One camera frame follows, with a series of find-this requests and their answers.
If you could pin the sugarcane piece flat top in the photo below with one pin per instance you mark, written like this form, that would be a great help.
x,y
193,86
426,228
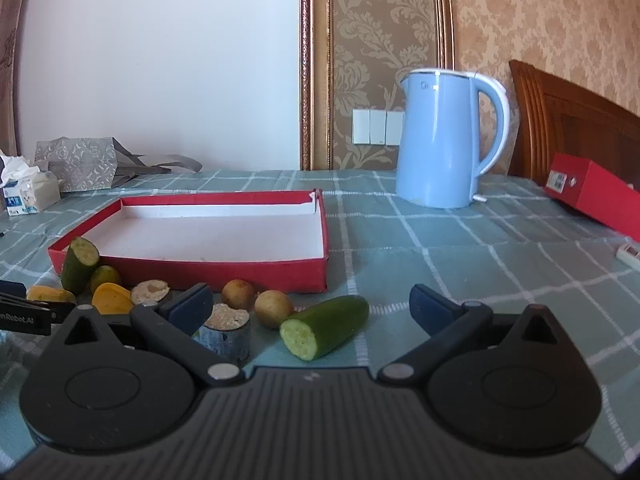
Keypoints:
x,y
227,333

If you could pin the green checked tablecloth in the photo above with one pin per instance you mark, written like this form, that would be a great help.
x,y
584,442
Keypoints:
x,y
513,248

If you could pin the grey patterned paper bag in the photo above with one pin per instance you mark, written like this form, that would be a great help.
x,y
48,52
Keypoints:
x,y
93,164

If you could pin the white remote control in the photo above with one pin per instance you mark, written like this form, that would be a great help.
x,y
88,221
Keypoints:
x,y
629,255

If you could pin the white wall switch panel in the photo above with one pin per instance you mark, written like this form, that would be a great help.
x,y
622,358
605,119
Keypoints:
x,y
377,127

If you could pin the red cardboard box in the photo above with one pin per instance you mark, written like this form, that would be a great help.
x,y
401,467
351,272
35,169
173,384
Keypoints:
x,y
592,190

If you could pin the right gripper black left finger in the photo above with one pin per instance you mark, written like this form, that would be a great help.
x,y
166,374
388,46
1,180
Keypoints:
x,y
169,328

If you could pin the gold ornate wall frame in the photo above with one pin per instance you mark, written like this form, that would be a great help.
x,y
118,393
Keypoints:
x,y
353,54

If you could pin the whole-end green cucumber half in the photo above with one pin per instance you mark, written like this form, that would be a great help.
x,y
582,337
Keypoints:
x,y
82,257

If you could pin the light blue electric kettle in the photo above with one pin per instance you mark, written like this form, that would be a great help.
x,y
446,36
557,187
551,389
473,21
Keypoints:
x,y
439,163

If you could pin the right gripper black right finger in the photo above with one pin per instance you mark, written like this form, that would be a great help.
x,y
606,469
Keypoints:
x,y
453,329

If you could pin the red shallow cardboard tray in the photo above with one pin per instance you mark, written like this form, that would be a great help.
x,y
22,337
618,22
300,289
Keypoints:
x,y
272,239

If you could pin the yellow jackfruit piece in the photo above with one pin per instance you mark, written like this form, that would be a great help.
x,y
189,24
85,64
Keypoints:
x,y
110,298
50,294

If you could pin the brown wooden headboard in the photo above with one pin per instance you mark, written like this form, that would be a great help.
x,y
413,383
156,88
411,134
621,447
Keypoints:
x,y
558,116

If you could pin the cut green cucumber half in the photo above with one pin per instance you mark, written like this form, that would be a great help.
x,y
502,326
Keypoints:
x,y
320,329

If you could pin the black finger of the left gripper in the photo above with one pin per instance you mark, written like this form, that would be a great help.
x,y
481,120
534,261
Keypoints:
x,y
13,288

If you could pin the green tomato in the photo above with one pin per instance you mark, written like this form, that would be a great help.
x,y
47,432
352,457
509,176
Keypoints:
x,y
104,274

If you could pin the cat print tissue pack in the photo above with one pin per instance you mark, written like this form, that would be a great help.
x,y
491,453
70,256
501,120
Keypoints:
x,y
25,188

